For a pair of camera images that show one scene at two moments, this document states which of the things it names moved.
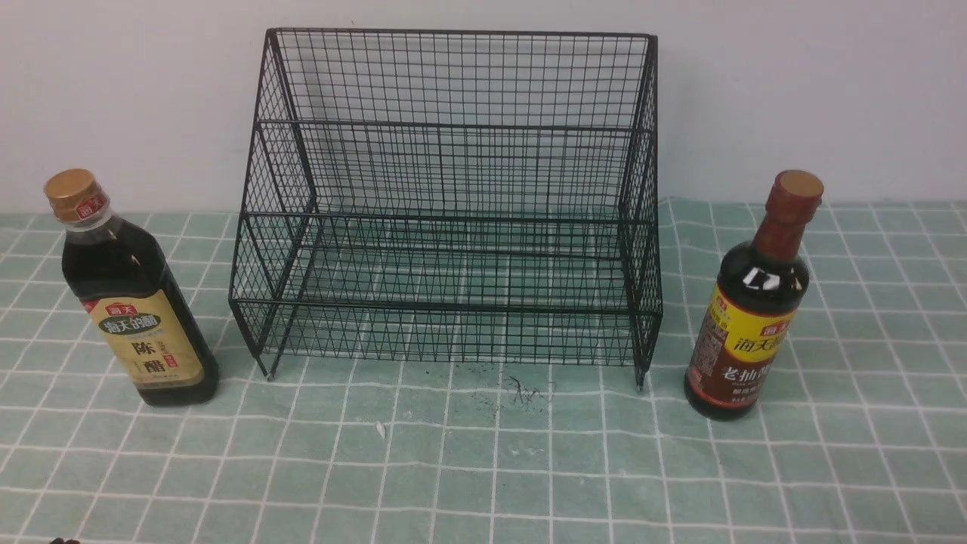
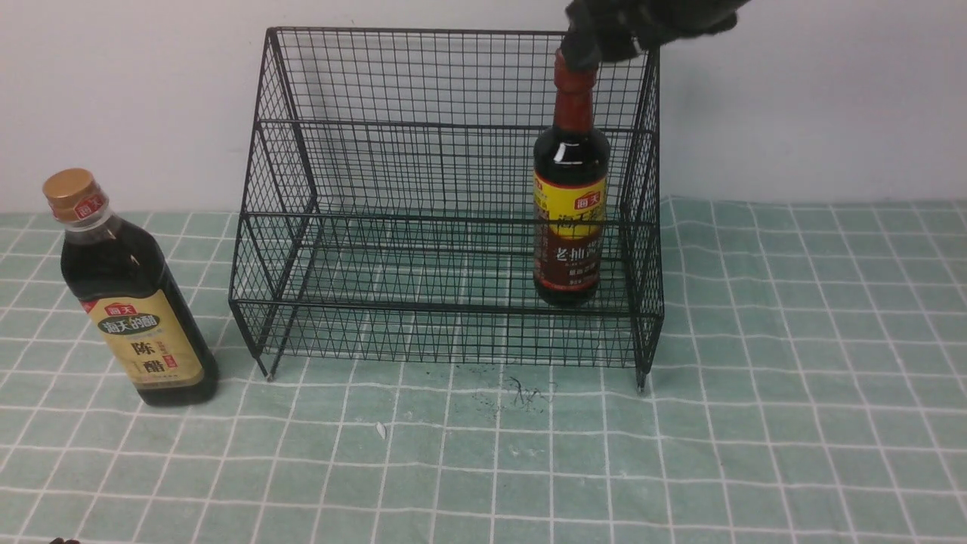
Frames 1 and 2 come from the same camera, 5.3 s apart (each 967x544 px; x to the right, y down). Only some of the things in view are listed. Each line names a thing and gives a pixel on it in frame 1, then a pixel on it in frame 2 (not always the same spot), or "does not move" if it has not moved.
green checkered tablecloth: [863, 438] does not move
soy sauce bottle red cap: [761, 290] -> [570, 186]
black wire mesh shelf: [451, 196] does not move
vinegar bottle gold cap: [125, 282] does not move
